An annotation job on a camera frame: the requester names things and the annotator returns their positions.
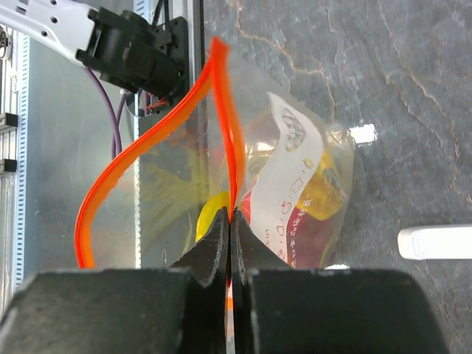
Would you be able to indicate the yellow lemon fruit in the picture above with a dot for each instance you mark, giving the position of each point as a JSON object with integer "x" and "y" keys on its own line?
{"x": 208, "y": 212}

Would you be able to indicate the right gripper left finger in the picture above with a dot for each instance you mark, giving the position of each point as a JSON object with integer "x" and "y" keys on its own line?
{"x": 180, "y": 309}

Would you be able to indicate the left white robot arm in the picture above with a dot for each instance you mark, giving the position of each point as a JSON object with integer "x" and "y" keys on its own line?
{"x": 125, "y": 49}

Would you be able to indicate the metal clothes rack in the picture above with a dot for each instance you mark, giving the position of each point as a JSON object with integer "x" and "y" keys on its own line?
{"x": 443, "y": 242}

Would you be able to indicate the red apple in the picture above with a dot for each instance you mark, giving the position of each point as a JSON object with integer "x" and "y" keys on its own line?
{"x": 301, "y": 242}

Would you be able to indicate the clear orange-zipper zip bag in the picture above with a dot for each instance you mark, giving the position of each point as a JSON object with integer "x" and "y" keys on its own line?
{"x": 253, "y": 116}

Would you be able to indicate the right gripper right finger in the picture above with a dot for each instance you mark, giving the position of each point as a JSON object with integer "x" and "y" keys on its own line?
{"x": 278, "y": 309}

